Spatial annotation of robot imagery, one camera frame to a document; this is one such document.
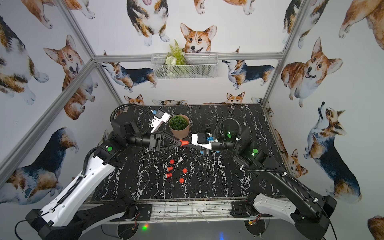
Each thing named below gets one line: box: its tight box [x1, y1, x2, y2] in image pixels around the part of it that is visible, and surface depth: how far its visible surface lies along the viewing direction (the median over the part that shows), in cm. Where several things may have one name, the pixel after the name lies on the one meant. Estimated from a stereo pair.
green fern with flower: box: [165, 39, 187, 67], surface depth 84 cm
